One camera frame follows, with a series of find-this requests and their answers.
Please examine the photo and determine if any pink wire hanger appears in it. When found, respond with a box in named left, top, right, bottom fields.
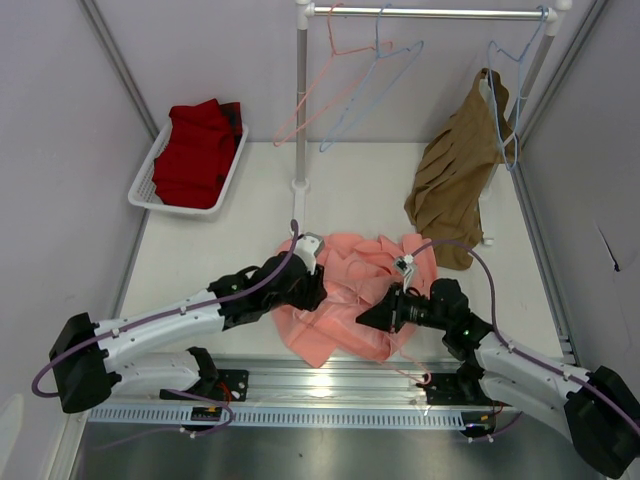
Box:
left=273, top=2, right=379, bottom=148
left=344, top=257, right=434, bottom=385

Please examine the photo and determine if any pink pleated skirt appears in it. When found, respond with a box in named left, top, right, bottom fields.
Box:
left=272, top=233, right=427, bottom=368

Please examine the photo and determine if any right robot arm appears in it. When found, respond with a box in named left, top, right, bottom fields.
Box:
left=356, top=278, right=639, bottom=479

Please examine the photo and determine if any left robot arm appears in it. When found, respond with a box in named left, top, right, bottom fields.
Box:
left=49, top=252, right=327, bottom=414

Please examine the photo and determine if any brown pleated skirt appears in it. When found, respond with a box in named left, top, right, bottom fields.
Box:
left=404, top=68, right=519, bottom=248

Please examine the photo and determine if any red skirt in basket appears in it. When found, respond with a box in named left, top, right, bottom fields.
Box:
left=154, top=99, right=240, bottom=208

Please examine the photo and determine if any dark plaid skirt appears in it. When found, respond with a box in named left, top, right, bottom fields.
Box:
left=219, top=102, right=244, bottom=137

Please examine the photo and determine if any silver clothes rack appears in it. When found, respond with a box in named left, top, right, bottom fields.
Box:
left=273, top=1, right=573, bottom=245

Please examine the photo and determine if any white plastic laundry basket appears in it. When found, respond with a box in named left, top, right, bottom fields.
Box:
left=127, top=120, right=249, bottom=217

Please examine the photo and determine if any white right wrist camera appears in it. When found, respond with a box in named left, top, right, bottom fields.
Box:
left=393, top=254, right=417, bottom=292

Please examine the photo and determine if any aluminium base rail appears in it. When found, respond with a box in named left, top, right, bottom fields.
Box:
left=107, top=352, right=501, bottom=411

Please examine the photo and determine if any perforated white cable duct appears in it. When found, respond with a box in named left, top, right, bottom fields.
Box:
left=88, top=404, right=493, bottom=430

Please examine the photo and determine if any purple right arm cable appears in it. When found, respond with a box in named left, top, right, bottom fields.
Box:
left=407, top=238, right=640, bottom=441

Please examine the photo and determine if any blue wire hanger middle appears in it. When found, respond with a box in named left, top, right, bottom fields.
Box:
left=318, top=3, right=425, bottom=153

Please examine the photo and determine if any blue wire hanger holding skirt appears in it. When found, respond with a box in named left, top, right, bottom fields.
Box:
left=486, top=5, right=551, bottom=173

